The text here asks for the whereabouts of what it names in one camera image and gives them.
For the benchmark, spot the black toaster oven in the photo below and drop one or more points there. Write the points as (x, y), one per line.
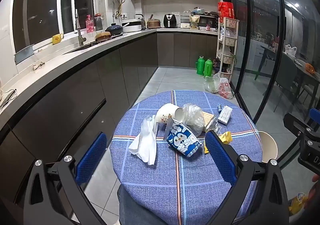
(210, 21)

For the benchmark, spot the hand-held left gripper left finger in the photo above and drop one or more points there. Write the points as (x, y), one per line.
(91, 157)

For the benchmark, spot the black-framed glass sliding door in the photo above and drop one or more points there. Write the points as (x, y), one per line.
(262, 39)

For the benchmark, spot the small blue wrapper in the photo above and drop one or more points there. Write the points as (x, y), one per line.
(219, 108)

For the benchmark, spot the brown rice cooker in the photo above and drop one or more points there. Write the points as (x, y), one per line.
(153, 23)

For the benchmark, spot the blue penguin tissue packet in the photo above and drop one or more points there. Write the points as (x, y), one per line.
(182, 140)

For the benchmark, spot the person's right hand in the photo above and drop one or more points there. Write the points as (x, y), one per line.
(316, 178)

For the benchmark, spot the blue plaid tablecloth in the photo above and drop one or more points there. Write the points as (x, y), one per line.
(200, 190)

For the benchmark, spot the small green plant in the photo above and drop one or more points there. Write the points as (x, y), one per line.
(233, 61)

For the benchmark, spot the white medicine box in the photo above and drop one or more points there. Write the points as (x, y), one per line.
(224, 115)

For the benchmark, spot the cream round bin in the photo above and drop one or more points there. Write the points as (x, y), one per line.
(268, 145)

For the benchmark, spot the brown clay pot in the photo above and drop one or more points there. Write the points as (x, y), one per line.
(102, 36)

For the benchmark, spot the dark dining table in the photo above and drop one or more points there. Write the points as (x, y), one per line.
(305, 69)

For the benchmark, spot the yellow blue packet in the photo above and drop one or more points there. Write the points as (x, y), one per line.
(297, 202)

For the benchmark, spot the dark bottle with cloth cap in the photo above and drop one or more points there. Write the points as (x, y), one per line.
(98, 23)

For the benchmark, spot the dark blue lidded pot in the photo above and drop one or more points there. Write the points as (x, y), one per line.
(114, 29)

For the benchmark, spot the dark flat device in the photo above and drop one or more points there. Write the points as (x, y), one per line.
(7, 97)

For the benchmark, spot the crumpled white tissue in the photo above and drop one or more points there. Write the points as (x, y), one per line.
(147, 145)

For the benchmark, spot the pink bottle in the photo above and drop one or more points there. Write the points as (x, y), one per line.
(90, 24)

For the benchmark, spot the small white bag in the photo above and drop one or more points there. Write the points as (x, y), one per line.
(290, 50)

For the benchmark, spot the yellow mug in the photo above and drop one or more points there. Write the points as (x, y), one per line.
(57, 39)

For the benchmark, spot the steel kettle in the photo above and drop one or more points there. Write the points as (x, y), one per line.
(141, 21)

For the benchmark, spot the grey kitchen counter cabinets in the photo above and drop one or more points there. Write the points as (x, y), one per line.
(75, 84)

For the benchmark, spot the kitchen sink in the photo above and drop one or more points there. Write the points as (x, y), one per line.
(80, 48)

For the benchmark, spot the steel cleaver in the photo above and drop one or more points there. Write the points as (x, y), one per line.
(23, 54)

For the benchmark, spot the white tiered steamer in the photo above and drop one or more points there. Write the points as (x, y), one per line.
(185, 24)

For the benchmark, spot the green thermos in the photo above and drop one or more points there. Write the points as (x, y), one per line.
(200, 66)
(208, 68)

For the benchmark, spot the yellow crumpled wrapper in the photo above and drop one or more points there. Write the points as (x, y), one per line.
(225, 137)

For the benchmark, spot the beige cardboard box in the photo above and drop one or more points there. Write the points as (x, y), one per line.
(208, 116)

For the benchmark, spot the clear crumpled plastic bag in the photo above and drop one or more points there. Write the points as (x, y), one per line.
(193, 117)

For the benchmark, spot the steel kitchen faucet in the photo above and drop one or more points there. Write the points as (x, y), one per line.
(78, 24)

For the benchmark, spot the black air fryer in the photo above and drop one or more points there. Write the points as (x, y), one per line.
(170, 21)

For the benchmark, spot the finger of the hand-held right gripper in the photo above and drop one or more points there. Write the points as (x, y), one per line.
(315, 115)
(295, 123)

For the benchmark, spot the grey dining chair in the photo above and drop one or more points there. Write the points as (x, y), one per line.
(286, 77)

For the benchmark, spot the cream tiered storage rack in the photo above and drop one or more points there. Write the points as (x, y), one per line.
(230, 24)

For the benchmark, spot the clear plastic floor bag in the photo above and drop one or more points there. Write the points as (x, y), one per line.
(211, 84)

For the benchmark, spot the white electric cooker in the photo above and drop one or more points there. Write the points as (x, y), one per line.
(132, 26)

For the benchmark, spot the red bag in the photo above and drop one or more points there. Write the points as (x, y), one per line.
(225, 9)

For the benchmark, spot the stack of booklets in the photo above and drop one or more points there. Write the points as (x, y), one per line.
(208, 28)

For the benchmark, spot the kitchen window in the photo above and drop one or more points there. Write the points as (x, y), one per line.
(42, 2)

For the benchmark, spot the small metal clip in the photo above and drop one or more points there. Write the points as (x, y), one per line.
(38, 65)

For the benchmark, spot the white patterned paper cup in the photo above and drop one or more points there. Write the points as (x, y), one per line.
(166, 113)

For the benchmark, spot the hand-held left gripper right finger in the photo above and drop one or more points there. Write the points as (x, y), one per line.
(221, 157)

